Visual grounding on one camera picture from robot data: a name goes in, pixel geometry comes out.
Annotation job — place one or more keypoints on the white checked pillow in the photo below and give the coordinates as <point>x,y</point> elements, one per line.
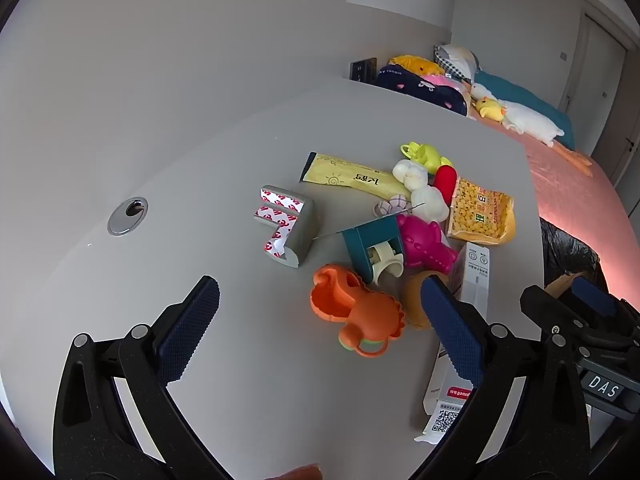
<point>457,55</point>

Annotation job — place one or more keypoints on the grey room door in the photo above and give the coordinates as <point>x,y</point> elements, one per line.
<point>625,110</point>

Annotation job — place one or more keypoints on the yellow paper packet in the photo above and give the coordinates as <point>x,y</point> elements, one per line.
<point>345,175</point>

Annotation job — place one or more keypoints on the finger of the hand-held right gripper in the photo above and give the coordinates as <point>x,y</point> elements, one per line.
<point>545,310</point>
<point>595,295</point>

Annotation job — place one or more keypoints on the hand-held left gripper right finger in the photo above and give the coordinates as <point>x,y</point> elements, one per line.
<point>450,330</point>

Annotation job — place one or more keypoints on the teal tape dispenser package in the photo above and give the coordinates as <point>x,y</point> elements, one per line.
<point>370,232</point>

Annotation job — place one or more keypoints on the brown plastic toy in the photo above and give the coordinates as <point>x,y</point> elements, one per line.
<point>415,300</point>

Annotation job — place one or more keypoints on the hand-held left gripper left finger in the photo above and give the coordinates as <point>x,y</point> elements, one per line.
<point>192,325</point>

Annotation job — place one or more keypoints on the brown cardboard piece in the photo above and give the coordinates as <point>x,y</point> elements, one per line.
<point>560,282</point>

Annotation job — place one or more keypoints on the black wall socket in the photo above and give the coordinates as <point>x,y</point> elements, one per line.
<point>362,69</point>

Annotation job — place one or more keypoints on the grey closet door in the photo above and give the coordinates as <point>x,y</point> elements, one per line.
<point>600,60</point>

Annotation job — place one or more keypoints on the grey foam corner guard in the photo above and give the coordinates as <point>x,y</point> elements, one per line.
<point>300,220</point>

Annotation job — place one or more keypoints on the navy heart print pillow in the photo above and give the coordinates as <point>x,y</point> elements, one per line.
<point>405,82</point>

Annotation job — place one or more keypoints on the long white cardboard box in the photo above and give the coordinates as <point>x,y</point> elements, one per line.
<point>475,280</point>

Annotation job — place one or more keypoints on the purple checked cloth flower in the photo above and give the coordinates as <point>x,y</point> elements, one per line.
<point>395,203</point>

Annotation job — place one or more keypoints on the orange plastic toy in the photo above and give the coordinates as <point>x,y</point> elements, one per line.
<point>370,310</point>

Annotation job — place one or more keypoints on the pink plastic bear toy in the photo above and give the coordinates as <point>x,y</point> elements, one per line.
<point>420,245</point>

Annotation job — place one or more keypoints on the yellow-green plastic toy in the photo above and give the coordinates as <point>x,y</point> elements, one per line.
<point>427,155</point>

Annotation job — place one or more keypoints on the teal pillow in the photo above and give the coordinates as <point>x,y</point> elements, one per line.
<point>520,95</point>

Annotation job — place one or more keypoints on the orange-yellow plush toy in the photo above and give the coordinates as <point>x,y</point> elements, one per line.
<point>415,64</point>

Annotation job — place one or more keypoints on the yellow snack bag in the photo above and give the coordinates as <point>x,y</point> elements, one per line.
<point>480,210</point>

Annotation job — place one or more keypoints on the yellow duck plush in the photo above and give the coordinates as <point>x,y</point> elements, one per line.
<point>487,107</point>

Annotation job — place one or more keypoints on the white goose plush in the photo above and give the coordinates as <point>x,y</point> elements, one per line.
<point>525,120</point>

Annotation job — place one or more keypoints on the pink plush toy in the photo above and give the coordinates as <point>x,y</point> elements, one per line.
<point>435,80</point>

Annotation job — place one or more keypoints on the white plush doll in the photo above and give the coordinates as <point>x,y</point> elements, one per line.
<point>430,200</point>

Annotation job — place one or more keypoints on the pink bed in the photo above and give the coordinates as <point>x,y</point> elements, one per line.
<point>565,190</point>

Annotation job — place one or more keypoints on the red plastic toy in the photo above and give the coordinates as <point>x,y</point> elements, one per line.
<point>445,180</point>

